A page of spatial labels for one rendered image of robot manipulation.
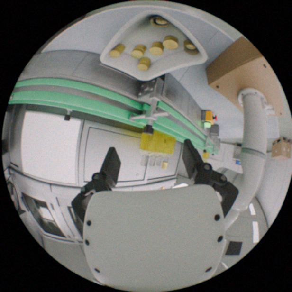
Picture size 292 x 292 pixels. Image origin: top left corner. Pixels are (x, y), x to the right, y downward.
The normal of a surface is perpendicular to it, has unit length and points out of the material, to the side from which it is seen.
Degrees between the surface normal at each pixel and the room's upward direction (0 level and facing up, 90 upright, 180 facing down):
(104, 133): 90
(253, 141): 90
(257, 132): 89
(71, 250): 180
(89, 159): 90
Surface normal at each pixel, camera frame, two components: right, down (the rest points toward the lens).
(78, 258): 0.20, -0.98
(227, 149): -0.73, -0.14
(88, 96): 0.65, 0.15
